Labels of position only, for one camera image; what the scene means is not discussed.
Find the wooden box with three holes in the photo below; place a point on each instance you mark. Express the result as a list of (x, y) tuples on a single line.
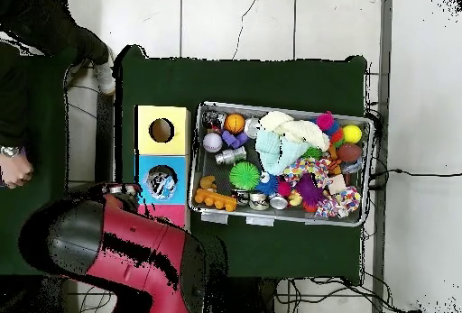
[(144, 129)]

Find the small orange basketball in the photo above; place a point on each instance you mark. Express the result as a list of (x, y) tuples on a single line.
[(235, 122)]

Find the green spiky ball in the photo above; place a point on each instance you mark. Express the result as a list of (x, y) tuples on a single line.
[(245, 176)]

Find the pink spiky ball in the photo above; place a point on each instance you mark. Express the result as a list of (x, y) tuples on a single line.
[(325, 120)]

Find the silver can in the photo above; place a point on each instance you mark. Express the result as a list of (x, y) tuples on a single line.
[(253, 127)]

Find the person's hand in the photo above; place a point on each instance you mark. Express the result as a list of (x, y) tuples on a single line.
[(14, 170)]

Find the white ball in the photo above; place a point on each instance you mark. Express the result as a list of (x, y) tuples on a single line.
[(212, 143)]

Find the person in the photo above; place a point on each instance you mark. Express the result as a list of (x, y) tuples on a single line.
[(36, 17)]

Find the polka dot cloth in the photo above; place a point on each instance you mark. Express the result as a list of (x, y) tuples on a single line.
[(309, 171)]

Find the green side table cloth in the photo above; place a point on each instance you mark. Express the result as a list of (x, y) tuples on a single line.
[(50, 147)]

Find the mint green cloth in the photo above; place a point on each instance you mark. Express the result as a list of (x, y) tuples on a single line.
[(271, 150)]

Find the clear mesh bin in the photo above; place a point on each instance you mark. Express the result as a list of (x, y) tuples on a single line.
[(346, 219)]

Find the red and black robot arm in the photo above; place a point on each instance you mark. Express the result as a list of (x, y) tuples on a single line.
[(130, 255)]

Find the brown toy football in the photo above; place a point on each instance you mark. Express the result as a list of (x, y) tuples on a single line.
[(349, 152)]

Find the cream yellow cloth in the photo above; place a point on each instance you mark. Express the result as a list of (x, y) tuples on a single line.
[(296, 129)]

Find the orange rubber toy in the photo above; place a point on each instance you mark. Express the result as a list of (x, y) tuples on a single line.
[(215, 200)]

